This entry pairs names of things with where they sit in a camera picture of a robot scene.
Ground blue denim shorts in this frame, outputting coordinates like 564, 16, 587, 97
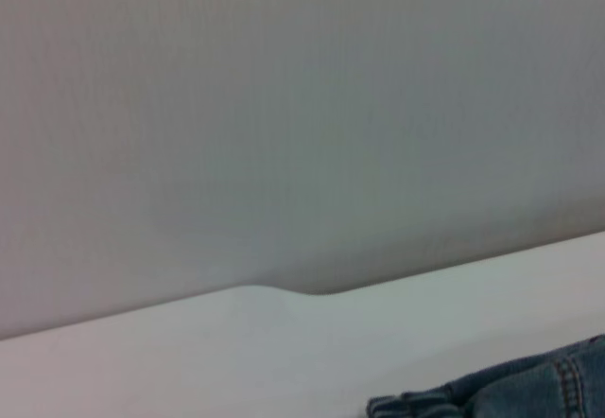
366, 334, 605, 418

